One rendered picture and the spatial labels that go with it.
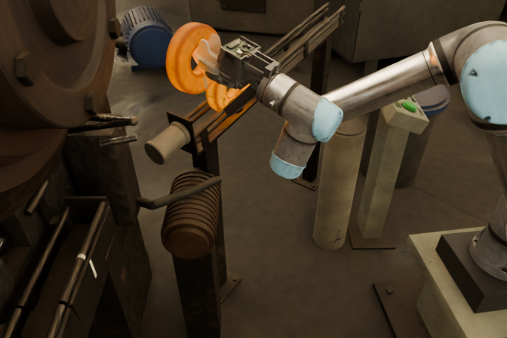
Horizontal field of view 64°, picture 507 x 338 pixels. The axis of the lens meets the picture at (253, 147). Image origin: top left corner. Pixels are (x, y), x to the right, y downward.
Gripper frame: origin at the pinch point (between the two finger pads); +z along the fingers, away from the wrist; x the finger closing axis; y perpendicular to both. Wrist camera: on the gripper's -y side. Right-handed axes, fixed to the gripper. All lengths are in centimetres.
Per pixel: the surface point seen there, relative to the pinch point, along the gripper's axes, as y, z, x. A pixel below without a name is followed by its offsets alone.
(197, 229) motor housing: -28.5, -20.7, 18.7
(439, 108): -32, -52, -83
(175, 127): -13.6, -4.7, 10.0
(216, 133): -20.0, -8.9, -0.8
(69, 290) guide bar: -7, -21, 50
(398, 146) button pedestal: -30, -47, -47
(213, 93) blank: -10.9, -4.6, -3.2
